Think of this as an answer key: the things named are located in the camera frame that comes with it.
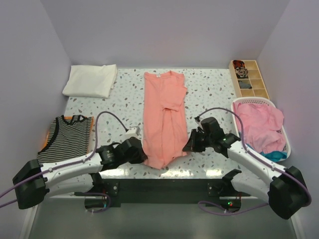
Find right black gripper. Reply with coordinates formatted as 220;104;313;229
183;128;213;153

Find salmon pink t shirt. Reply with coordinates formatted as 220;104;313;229
143;71;188;169

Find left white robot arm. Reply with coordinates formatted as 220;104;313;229
12;137;147;210

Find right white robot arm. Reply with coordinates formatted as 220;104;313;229
183;117;312;219

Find folded orange t shirt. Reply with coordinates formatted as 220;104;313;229
43;115;94;147

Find black white striped shirt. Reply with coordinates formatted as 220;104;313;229
37;115;91;164

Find light pink garment in basket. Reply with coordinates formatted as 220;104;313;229
234;103;286;153

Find white laundry basket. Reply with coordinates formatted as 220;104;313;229
231;97;293;164

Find folded white t shirt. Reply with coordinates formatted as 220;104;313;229
62;64;118;98

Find blue garment in basket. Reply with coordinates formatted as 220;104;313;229
260;151;288;162

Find wooden compartment organizer box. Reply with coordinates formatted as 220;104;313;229
229;60;270;100

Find rolled dark socks in organizer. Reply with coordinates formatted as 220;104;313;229
232;60;249;79

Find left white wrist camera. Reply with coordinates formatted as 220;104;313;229
125;126;141;138

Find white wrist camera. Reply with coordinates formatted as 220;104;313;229
194;116;202;127
125;126;141;138

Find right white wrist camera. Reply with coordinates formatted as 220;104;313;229
194;116;202;127

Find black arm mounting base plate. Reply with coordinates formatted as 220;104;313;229
75;179;245;210

